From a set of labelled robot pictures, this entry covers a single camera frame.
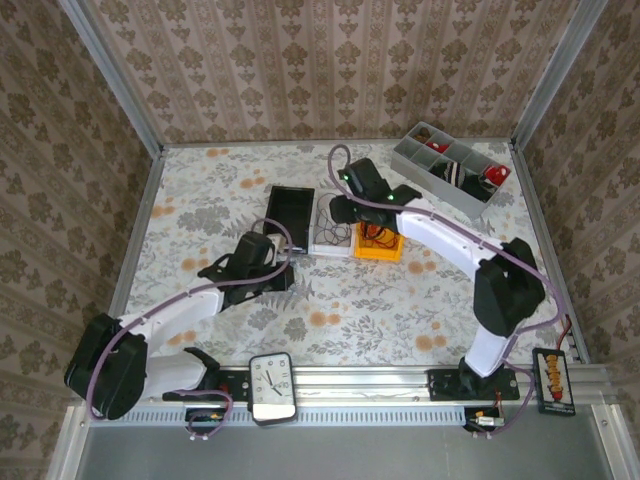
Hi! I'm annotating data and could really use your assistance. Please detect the thin black cable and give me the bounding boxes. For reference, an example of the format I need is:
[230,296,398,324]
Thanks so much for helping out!
[315,197,354,241]

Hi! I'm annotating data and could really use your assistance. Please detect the thin red cable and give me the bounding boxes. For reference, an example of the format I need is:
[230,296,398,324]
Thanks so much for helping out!
[359,222,401,249]

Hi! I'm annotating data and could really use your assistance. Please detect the white plastic bin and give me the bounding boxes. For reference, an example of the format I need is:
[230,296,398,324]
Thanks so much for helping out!
[309,197,357,259]

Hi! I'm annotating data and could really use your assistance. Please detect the black plastic bin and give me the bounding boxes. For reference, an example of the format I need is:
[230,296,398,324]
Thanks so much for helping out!
[265,185,316,255]

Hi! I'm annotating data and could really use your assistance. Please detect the yellow plastic bin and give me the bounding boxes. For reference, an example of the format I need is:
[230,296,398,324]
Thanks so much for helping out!
[352,222,405,264]

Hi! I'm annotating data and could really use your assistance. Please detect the grey compartment organizer tray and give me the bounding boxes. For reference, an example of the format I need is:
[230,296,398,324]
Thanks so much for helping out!
[391,121,512,220]

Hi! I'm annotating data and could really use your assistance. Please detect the black white striped item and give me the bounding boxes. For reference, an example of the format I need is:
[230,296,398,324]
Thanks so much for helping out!
[429,158,469,189]

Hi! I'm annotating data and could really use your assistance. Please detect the black item in tray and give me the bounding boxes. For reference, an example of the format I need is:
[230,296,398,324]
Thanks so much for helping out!
[462,174,499,201]

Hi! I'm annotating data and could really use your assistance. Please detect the black white analog clock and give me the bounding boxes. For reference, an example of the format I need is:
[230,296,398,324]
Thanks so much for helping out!
[248,351,299,427]

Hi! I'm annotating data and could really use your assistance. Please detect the black box with orange print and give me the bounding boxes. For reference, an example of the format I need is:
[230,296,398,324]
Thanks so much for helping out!
[531,347,577,417]

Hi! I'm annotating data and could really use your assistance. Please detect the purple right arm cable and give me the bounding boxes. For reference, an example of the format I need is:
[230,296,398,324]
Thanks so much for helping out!
[327,143,569,441]

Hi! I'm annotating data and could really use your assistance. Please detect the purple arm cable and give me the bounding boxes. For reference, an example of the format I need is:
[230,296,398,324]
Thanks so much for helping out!
[327,143,569,441]
[85,218,294,442]

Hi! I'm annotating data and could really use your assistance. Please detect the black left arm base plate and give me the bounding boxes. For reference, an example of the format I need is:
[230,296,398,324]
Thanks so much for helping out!
[162,367,251,401]

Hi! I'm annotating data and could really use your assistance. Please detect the aluminium table edge rail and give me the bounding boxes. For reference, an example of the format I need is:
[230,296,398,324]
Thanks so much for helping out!
[109,147,166,301]
[509,142,589,361]

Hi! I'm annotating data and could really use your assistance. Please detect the aluminium mounting rail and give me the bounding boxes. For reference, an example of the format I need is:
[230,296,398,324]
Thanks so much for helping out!
[74,365,616,404]

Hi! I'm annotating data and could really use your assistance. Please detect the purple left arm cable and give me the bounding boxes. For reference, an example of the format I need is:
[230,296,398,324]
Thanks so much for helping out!
[85,218,294,442]

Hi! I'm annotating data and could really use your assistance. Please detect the grey slotted cable duct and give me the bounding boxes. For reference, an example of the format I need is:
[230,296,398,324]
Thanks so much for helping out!
[92,407,471,426]

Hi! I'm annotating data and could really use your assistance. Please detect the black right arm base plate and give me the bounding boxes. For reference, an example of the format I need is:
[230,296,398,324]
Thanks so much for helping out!
[427,368,521,401]

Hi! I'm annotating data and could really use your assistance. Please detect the aluminium frame post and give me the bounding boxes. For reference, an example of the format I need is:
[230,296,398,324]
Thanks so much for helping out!
[509,0,609,146]
[57,0,166,156]

